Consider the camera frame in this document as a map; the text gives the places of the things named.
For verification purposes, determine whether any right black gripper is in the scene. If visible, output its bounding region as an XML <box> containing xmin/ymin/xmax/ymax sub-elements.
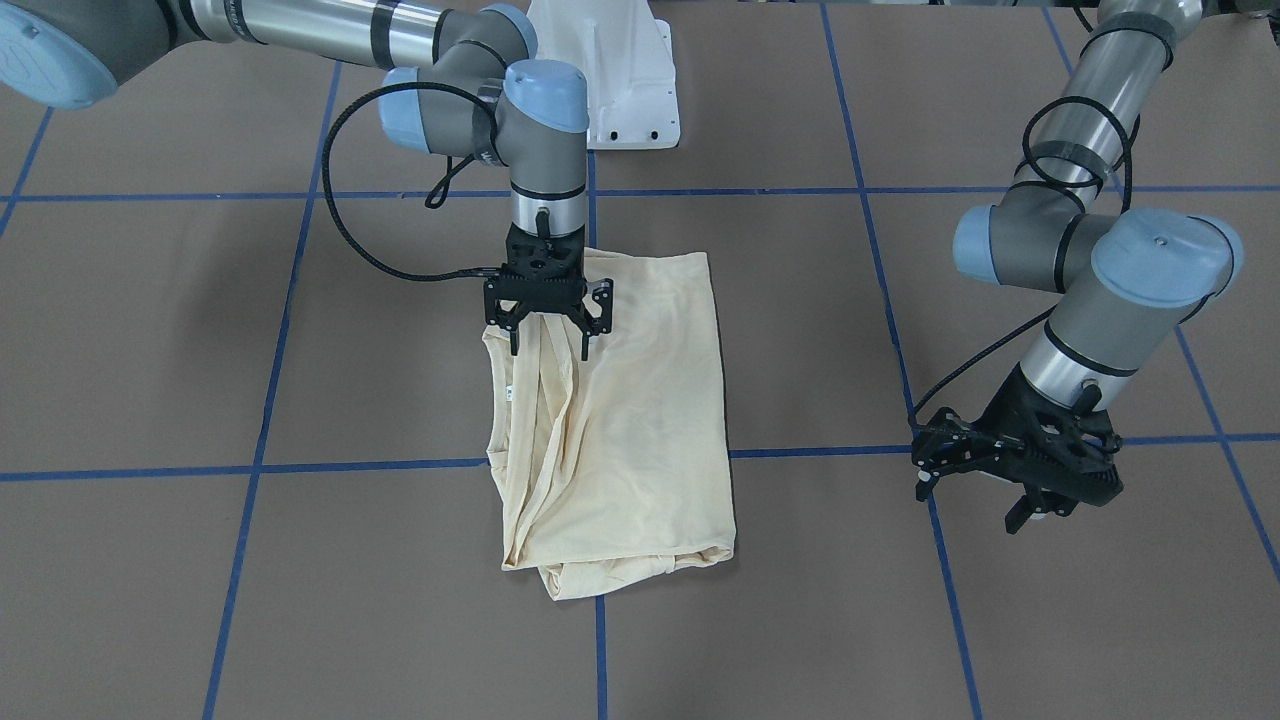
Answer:
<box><xmin>484</xmin><ymin>224</ymin><xmax>613</xmax><ymax>361</ymax></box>

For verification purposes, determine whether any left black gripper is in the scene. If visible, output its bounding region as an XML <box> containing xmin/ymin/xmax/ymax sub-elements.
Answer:
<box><xmin>914</xmin><ymin>366</ymin><xmax>1124</xmax><ymax>536</ymax></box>

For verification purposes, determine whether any cream long sleeve shirt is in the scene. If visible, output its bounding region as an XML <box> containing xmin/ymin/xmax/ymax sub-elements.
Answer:
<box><xmin>483</xmin><ymin>250</ymin><xmax>736</xmax><ymax>601</ymax></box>

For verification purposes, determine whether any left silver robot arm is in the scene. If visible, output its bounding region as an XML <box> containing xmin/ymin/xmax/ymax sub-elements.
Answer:
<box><xmin>909</xmin><ymin>1</ymin><xmax>1245</xmax><ymax>533</ymax></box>

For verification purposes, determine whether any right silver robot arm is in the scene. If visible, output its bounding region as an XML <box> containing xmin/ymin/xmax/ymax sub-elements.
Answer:
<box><xmin>1</xmin><ymin>1</ymin><xmax>614</xmax><ymax>354</ymax></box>

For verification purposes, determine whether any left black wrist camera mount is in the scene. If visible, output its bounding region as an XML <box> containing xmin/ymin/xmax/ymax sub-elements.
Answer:
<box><xmin>911</xmin><ymin>406</ymin><xmax>997</xmax><ymax>486</ymax></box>

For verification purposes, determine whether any white central pedestal column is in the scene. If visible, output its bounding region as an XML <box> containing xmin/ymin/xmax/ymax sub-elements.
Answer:
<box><xmin>527</xmin><ymin>1</ymin><xmax>681</xmax><ymax>151</ymax></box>

